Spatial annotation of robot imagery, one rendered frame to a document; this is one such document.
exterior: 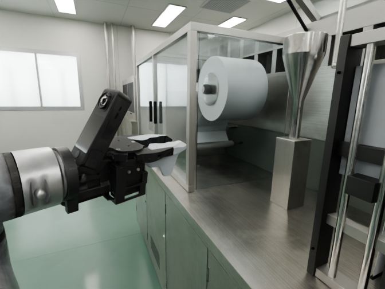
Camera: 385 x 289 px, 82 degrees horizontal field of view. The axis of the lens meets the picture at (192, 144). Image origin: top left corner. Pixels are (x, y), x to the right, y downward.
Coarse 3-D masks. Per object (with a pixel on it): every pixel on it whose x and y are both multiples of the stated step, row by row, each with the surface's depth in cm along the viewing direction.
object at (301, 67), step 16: (288, 64) 77; (304, 64) 74; (320, 64) 76; (288, 80) 80; (304, 80) 76; (304, 96) 79; (288, 144) 82; (304, 144) 81; (288, 160) 82; (304, 160) 83; (288, 176) 83; (304, 176) 85; (272, 192) 91; (288, 192) 83; (304, 192) 87; (288, 208) 85
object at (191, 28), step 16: (176, 32) 97; (192, 32) 85; (208, 32) 88; (224, 32) 90; (240, 32) 93; (256, 32) 96; (160, 48) 121; (192, 48) 86; (192, 64) 87; (192, 80) 89; (192, 96) 90; (192, 112) 92; (192, 128) 93; (192, 144) 94; (192, 160) 96; (176, 176) 111; (192, 176) 98
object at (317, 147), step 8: (312, 144) 102; (320, 144) 99; (312, 152) 103; (320, 152) 99; (312, 160) 103; (320, 160) 99; (312, 168) 103; (320, 168) 100; (312, 176) 104; (312, 184) 104; (352, 200) 88; (360, 200) 85; (360, 208) 85; (368, 208) 83; (384, 208) 78; (384, 216) 78
